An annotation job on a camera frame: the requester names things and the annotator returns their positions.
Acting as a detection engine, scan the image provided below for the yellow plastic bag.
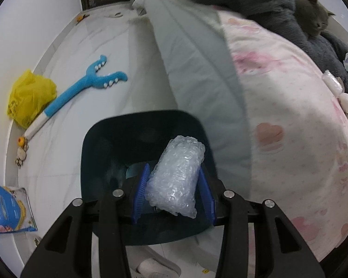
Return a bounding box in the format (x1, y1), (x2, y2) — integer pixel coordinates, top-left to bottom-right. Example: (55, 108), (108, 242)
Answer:
(7, 69), (58, 129)

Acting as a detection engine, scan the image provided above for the blue printed food bag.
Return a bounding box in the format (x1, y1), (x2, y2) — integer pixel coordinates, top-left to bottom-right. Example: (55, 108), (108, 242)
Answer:
(0, 185), (38, 236)

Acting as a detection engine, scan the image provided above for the pink printed bed sheet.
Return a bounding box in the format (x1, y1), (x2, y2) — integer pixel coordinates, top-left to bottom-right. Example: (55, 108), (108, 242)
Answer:
(213, 6), (348, 262)

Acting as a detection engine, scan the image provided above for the light grey mattress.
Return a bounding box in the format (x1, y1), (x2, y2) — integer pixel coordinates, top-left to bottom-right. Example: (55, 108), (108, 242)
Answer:
(132, 0), (253, 197)

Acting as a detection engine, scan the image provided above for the grey slipper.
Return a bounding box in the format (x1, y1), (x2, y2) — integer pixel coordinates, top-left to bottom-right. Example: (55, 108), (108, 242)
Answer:
(135, 256), (182, 278)

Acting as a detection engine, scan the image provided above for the dark teal trash bin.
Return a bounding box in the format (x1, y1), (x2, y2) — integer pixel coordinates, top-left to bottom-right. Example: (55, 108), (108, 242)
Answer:
(81, 109), (224, 246)

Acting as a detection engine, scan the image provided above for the small beige toy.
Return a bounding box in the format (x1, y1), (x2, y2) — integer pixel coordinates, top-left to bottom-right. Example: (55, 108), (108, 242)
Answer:
(15, 148), (28, 168)

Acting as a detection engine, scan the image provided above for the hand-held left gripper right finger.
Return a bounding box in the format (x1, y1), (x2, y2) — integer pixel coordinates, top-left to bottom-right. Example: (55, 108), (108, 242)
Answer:
(197, 168), (327, 278)

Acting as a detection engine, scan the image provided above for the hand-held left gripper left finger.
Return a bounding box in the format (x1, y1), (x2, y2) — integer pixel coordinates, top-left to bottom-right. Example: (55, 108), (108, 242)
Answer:
(20, 164), (150, 278)

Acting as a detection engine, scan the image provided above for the clear bubble wrap roll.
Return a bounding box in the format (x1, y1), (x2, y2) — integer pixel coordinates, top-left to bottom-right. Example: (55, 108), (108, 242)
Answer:
(145, 135), (206, 218)

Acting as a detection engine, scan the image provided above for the blue forked plush toy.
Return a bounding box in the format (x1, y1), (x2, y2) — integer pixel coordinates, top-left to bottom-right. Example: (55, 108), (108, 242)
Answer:
(24, 54), (128, 138)

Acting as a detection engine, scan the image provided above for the grey cat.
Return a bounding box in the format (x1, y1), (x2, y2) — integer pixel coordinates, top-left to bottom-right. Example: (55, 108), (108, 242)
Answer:
(294, 0), (335, 38)

